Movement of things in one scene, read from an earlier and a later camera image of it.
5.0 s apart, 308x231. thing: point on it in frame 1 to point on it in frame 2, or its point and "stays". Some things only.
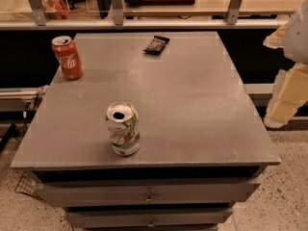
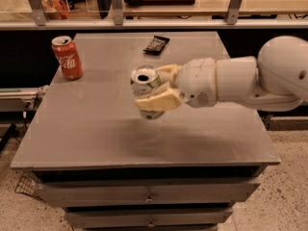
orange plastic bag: x=55 y=8 stays
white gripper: x=297 y=36 to x=196 y=81
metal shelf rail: x=140 y=24 stays
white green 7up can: x=123 y=127 to x=144 y=79
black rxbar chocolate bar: x=157 y=45 stays
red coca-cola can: x=68 y=57 stays
